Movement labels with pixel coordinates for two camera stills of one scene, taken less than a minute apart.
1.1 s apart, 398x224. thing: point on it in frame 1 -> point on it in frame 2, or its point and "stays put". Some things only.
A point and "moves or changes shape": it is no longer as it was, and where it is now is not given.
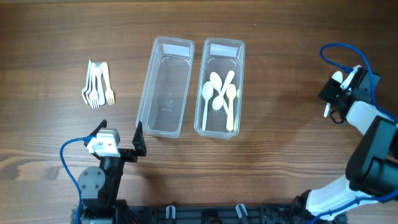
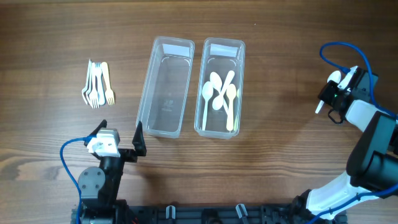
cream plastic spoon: (231, 93) stays put
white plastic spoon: (337, 76) moves or changes shape
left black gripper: (132, 155) stays put
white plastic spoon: (208, 91) stays put
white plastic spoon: (217, 102) stays put
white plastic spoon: (217, 84) -> (218, 102)
